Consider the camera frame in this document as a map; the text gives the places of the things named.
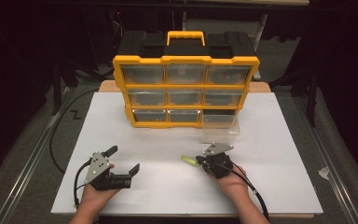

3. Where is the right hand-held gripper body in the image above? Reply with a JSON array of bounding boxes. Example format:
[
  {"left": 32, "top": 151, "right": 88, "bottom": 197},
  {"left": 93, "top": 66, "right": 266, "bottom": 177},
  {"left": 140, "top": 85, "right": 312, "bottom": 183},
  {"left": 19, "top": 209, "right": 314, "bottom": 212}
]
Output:
[{"left": 202, "top": 142, "right": 235, "bottom": 180}]

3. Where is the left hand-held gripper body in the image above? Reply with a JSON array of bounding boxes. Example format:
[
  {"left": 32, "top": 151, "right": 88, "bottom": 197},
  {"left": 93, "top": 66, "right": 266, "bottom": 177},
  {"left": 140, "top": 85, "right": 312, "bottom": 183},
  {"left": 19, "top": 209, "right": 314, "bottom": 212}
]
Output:
[{"left": 83, "top": 151, "right": 133, "bottom": 191}]

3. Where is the light green stick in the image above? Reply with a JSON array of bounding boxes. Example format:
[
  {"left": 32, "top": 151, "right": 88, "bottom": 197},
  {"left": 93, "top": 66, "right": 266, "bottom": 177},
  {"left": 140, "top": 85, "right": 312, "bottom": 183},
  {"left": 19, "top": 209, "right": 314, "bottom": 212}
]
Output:
[{"left": 181, "top": 155, "right": 200, "bottom": 168}]

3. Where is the clear plastic drawer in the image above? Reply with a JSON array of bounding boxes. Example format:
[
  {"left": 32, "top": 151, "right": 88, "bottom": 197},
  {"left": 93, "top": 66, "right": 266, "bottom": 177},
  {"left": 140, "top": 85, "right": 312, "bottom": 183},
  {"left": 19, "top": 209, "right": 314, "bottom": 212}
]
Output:
[{"left": 200, "top": 113, "right": 241, "bottom": 145}]

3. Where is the yellow black drawer organizer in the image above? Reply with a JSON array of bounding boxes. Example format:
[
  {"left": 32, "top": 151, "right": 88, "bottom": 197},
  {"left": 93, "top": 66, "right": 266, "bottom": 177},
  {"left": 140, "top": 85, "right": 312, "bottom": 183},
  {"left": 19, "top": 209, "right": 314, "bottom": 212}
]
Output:
[{"left": 112, "top": 30, "right": 261, "bottom": 129}]

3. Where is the person's right hand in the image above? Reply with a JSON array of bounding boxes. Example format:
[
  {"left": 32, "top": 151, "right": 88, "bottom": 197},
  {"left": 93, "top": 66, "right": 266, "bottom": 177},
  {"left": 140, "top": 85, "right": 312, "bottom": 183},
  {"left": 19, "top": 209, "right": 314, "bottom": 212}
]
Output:
[{"left": 206, "top": 164, "right": 252, "bottom": 200}]

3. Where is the person's left hand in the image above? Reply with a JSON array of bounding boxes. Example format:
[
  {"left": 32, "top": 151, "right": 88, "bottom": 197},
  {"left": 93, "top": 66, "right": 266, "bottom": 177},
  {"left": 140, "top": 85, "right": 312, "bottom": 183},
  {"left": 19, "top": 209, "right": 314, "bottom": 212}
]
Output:
[{"left": 80, "top": 184, "right": 121, "bottom": 209}]

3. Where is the white board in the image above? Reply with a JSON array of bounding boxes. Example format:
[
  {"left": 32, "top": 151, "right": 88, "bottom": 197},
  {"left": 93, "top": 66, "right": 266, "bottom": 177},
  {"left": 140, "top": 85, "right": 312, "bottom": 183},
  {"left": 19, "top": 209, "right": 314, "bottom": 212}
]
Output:
[{"left": 50, "top": 91, "right": 324, "bottom": 216}]

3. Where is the dark metal stand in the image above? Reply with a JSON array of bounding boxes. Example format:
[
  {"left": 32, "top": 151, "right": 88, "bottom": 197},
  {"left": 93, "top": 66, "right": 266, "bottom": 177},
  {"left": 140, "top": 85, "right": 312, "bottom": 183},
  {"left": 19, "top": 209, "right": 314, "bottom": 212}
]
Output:
[
  {"left": 269, "top": 66, "right": 321, "bottom": 128},
  {"left": 49, "top": 57, "right": 79, "bottom": 117}
]

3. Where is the grid of clear drawers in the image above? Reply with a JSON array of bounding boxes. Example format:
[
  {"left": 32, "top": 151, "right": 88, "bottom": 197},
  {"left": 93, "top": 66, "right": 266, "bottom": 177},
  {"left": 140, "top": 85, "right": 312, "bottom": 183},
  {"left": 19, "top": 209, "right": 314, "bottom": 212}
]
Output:
[{"left": 120, "top": 63, "right": 252, "bottom": 123}]

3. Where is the crumpled white paper scrap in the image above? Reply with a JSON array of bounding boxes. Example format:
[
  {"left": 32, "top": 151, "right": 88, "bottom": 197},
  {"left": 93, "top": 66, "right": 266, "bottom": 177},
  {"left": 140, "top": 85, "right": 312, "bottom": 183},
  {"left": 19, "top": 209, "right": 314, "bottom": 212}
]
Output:
[{"left": 318, "top": 166, "right": 331, "bottom": 181}]

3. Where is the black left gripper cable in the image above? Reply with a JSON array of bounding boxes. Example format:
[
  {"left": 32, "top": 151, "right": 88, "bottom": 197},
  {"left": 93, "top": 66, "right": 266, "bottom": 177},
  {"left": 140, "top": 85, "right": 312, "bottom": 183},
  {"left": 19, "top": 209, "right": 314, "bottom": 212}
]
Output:
[{"left": 73, "top": 159, "right": 93, "bottom": 208}]

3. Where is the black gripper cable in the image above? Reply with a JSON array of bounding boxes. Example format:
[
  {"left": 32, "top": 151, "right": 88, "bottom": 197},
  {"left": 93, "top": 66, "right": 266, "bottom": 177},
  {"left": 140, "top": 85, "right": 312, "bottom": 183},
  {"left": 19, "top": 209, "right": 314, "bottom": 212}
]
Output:
[
  {"left": 222, "top": 161, "right": 270, "bottom": 222},
  {"left": 73, "top": 159, "right": 93, "bottom": 208}
]

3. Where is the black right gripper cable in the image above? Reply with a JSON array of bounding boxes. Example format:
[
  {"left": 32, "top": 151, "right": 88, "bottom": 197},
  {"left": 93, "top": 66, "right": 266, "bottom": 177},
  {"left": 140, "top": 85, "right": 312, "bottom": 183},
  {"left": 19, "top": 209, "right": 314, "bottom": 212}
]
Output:
[{"left": 222, "top": 161, "right": 270, "bottom": 222}]

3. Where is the black floor cable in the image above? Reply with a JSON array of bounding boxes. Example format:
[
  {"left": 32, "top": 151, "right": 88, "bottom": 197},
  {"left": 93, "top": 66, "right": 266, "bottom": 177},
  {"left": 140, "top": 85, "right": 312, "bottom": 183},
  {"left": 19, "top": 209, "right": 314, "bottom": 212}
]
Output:
[{"left": 48, "top": 88, "right": 101, "bottom": 175}]

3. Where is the metal floor rail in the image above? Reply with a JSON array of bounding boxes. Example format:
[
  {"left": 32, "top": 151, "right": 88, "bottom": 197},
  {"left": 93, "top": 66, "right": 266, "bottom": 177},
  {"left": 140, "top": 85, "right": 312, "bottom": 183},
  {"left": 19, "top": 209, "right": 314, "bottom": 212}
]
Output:
[
  {"left": 293, "top": 94, "right": 358, "bottom": 224},
  {"left": 0, "top": 87, "right": 73, "bottom": 224}
]

